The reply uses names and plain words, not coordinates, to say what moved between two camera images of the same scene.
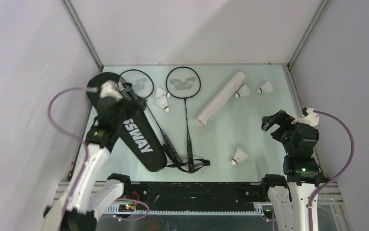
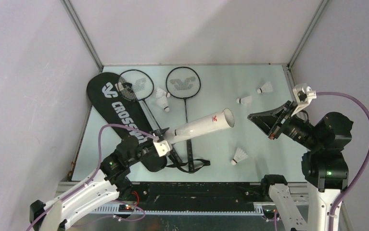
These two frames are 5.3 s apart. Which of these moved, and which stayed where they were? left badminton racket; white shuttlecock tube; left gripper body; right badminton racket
Moved: white shuttlecock tube; left gripper body
Stayed: right badminton racket; left badminton racket
